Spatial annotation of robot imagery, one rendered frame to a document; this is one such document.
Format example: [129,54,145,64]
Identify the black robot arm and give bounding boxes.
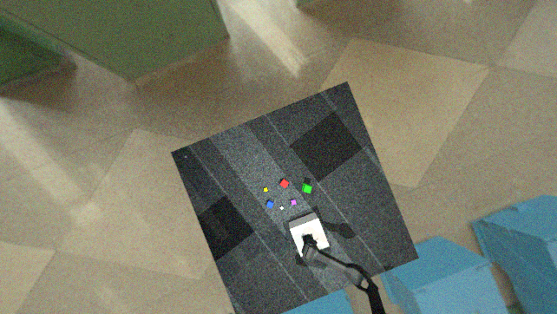
[301,233,386,314]

